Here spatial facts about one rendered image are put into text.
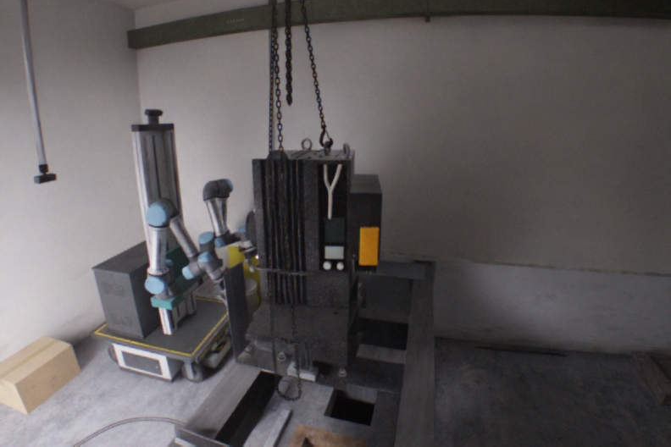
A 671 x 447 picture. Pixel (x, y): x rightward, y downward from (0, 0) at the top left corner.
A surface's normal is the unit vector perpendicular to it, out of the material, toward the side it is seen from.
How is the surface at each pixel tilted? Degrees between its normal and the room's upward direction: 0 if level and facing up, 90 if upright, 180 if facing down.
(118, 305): 90
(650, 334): 90
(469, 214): 90
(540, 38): 90
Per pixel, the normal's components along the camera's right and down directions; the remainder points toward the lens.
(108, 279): -0.17, 0.22
